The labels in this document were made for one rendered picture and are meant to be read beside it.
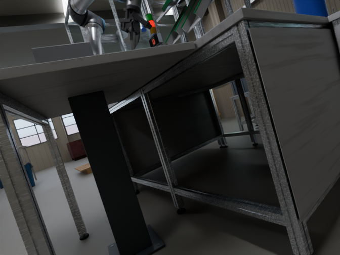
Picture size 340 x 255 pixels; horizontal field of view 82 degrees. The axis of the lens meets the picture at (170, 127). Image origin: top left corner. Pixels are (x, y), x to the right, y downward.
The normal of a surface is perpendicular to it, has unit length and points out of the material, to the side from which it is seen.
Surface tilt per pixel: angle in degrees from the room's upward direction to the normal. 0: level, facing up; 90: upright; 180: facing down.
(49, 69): 90
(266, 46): 90
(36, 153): 90
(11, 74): 90
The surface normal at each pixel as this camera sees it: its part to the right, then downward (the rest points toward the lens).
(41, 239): 0.40, -0.06
